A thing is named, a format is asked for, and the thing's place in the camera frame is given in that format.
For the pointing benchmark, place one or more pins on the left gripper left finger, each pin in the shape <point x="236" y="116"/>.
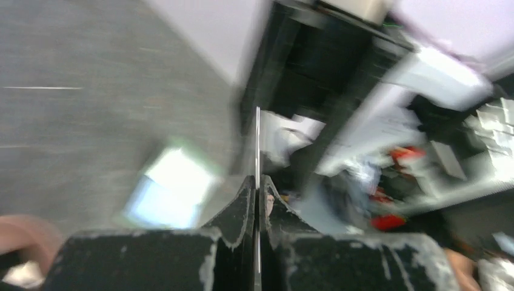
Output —
<point x="217" y="256"/>

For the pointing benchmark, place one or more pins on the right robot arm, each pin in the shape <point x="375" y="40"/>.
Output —
<point x="333" y="80"/>

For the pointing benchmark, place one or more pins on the green card holder wallet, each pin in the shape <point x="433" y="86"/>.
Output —
<point x="173" y="188"/>

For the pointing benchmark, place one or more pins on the silver VIP card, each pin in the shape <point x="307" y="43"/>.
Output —
<point x="257" y="257"/>

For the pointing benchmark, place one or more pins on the pink oval card tray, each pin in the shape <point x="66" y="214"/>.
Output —
<point x="37" y="239"/>

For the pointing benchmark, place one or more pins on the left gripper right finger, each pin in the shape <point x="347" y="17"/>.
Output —
<point x="295" y="256"/>

